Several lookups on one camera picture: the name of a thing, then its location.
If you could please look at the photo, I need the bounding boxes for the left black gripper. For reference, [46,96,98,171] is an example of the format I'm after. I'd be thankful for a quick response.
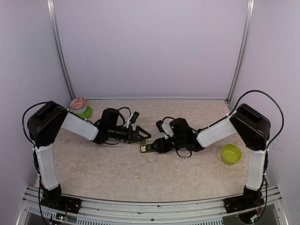
[108,125,151,143]

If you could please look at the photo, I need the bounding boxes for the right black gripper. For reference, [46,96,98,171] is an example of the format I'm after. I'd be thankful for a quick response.
[150,135,185,153]

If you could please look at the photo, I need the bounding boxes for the green weekly pill organizer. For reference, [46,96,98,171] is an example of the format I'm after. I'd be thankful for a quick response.
[140,140,152,153]

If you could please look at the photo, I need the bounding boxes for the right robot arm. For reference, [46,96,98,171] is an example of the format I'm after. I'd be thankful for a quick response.
[146,99,255,202]

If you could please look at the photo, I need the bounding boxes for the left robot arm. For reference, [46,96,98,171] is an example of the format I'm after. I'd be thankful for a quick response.
[22,101,151,209]

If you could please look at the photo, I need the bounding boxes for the lime green plate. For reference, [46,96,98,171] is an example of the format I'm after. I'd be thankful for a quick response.
[78,106,93,119]

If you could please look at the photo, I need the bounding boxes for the red patterned white bowl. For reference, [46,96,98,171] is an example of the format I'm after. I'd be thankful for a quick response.
[69,97,88,114]

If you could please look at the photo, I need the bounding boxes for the lime green bowl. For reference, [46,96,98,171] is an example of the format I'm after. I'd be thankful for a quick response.
[221,144,242,165]

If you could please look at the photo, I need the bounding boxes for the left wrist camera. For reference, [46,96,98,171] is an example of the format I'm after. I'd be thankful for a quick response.
[126,112,140,128]

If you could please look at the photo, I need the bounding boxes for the front aluminium rail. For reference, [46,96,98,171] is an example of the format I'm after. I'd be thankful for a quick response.
[16,185,289,225]

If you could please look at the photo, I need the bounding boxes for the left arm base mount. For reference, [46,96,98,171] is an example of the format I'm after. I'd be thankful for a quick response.
[41,184,82,214]

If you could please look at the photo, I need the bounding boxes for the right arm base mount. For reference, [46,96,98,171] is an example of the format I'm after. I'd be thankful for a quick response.
[224,186,264,213]

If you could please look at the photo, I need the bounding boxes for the left aluminium frame post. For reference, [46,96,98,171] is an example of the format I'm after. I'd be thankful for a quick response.
[46,0,75,100]

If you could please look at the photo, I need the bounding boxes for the aluminium frame post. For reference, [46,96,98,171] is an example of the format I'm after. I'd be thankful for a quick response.
[46,0,75,100]
[226,0,255,104]

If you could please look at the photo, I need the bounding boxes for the right aluminium frame post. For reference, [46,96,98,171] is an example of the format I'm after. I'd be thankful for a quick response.
[226,0,255,104]

